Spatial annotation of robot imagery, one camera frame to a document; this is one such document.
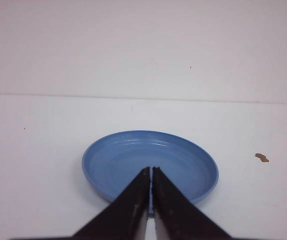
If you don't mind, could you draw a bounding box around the blue round plate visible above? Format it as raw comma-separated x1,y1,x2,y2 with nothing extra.
81,130,219,204

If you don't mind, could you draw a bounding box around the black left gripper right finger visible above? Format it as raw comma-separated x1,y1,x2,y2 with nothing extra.
151,167,232,240

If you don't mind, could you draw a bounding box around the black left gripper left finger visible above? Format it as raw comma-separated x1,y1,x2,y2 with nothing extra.
72,167,151,240

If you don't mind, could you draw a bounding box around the small brown scrap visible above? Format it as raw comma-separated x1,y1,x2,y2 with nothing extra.
254,153,269,163

